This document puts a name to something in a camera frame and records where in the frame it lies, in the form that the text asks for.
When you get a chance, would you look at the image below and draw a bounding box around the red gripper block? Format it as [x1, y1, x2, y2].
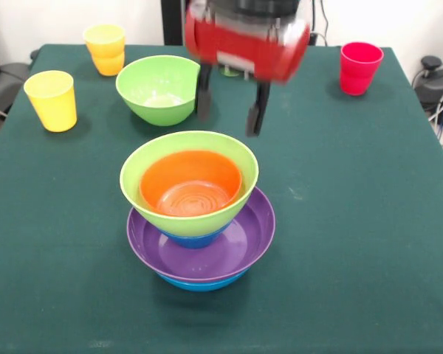
[184, 0, 312, 137]

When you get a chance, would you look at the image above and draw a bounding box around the green bowl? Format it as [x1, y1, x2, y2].
[119, 130, 260, 237]
[115, 55, 202, 127]

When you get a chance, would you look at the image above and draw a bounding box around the orange bowl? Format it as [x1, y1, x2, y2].
[139, 149, 244, 218]

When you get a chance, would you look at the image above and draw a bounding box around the purple bowl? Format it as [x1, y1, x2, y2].
[126, 187, 276, 284]

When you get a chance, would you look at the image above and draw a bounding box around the small dark blue bowl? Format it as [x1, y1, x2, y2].
[161, 224, 233, 250]

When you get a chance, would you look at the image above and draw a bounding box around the large light blue bowl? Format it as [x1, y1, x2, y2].
[157, 267, 252, 293]

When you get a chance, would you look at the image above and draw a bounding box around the black panel with poles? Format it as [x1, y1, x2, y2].
[161, 0, 189, 46]

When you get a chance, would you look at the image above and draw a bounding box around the red cup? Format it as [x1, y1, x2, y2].
[340, 41, 385, 97]

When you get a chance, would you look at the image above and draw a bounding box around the yellow orange cup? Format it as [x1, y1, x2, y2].
[83, 24, 127, 77]

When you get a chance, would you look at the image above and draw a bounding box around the dark green table cloth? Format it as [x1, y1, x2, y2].
[0, 44, 443, 354]

